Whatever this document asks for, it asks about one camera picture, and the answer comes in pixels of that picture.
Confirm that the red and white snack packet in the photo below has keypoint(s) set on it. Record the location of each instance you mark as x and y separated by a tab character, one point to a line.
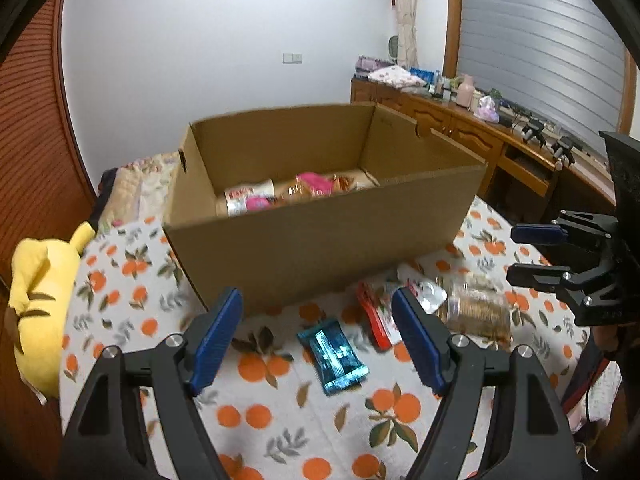
247	194

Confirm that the orange fruit print bedsheet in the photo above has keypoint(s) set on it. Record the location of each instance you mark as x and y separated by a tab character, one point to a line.
280	425

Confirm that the small white fan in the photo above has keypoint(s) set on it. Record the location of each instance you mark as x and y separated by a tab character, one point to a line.
394	49

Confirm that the purple wrapped pack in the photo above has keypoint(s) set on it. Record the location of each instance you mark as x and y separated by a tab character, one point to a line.
372	63

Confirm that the white patterned curtain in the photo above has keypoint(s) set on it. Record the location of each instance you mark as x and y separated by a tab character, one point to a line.
405	10

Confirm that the clear packet of brown biscuits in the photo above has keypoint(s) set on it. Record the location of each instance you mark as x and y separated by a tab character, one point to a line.
475	310

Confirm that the pink bottle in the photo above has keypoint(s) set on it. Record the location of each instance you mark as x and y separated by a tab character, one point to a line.
466	92

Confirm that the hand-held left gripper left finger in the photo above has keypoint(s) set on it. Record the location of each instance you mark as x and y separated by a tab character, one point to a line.
215	345

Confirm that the floral quilt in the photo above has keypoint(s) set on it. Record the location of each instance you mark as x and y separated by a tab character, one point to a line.
140	190

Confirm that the white wall switch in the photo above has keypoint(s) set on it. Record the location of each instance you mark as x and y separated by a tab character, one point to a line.
292	58

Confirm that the folded floral cloth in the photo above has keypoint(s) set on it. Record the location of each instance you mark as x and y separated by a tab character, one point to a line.
397	76

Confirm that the blue foil snack packet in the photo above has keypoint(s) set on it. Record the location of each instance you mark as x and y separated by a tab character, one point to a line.
332	355

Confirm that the small white snack pouch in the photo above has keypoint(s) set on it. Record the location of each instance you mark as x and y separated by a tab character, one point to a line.
427	296

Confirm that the blue box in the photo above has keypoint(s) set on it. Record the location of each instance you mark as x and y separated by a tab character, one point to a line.
420	74

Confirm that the pink snack packet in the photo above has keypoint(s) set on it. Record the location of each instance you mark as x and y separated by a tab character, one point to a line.
315	183

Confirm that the black clamp stand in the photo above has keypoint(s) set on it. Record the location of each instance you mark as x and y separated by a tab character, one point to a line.
533	130
562	151

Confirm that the wooden sideboard cabinet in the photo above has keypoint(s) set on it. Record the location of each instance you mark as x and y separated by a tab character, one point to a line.
470	130

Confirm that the clear bread packet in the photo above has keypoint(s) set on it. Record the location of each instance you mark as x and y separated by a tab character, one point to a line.
292	192
346	182

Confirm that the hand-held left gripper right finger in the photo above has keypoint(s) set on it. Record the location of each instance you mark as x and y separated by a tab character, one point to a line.
417	340

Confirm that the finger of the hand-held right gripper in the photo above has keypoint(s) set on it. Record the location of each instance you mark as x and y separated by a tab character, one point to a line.
535	277
540	233

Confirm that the yellow plush toy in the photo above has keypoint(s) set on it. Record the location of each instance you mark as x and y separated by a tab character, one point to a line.
40	300

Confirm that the brown cardboard box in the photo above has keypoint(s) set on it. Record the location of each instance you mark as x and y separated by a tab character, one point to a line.
310	250

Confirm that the grey window blind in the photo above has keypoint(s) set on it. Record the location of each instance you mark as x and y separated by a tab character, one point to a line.
540	35

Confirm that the pale purple tissue pack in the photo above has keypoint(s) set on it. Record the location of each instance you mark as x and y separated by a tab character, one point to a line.
486	109

